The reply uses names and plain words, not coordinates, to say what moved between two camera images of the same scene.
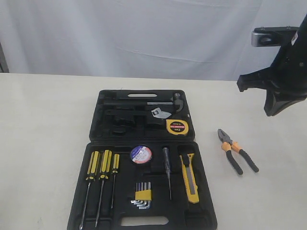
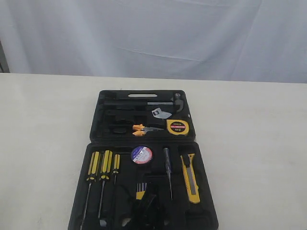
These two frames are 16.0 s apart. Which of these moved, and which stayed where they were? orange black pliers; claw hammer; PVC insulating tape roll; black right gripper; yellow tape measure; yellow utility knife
Moved: orange black pliers; black right gripper
Stayed: yellow tape measure; claw hammer; PVC insulating tape roll; yellow utility knife
